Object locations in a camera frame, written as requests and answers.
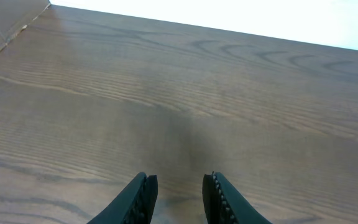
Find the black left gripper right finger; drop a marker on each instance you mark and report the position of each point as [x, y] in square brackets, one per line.
[224, 204]

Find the left brown cardboard panel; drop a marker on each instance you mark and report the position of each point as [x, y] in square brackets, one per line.
[17, 14]

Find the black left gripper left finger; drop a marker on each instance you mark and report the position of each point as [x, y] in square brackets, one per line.
[133, 205]

